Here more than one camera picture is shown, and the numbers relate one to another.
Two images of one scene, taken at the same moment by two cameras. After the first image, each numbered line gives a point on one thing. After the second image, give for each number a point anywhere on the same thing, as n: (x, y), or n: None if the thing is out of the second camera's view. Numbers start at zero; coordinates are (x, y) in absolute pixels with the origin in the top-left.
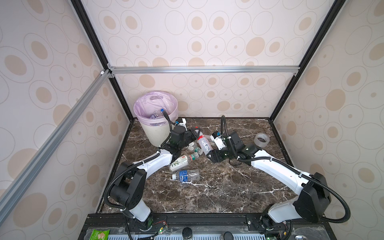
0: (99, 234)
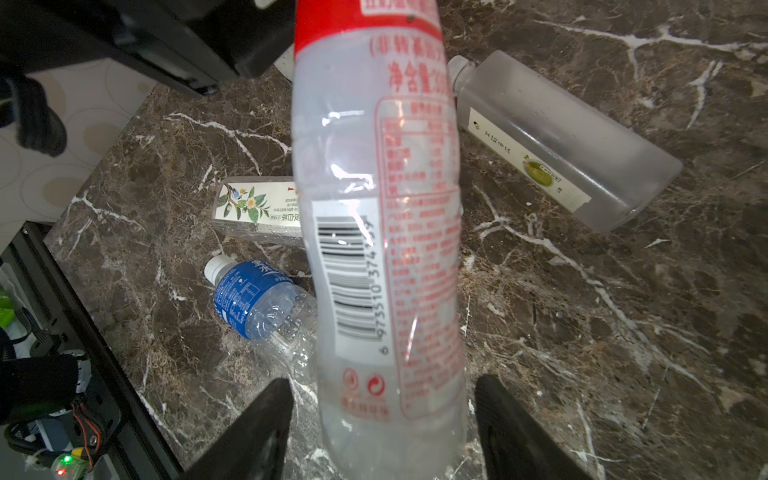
0: (7, 313)
